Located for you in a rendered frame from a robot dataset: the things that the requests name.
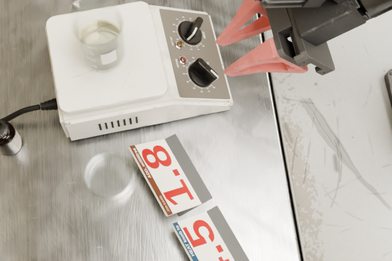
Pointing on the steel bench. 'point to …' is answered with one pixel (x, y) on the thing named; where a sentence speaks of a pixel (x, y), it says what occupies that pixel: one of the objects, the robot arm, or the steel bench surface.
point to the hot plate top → (149, 45)
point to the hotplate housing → (91, 116)
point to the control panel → (182, 70)
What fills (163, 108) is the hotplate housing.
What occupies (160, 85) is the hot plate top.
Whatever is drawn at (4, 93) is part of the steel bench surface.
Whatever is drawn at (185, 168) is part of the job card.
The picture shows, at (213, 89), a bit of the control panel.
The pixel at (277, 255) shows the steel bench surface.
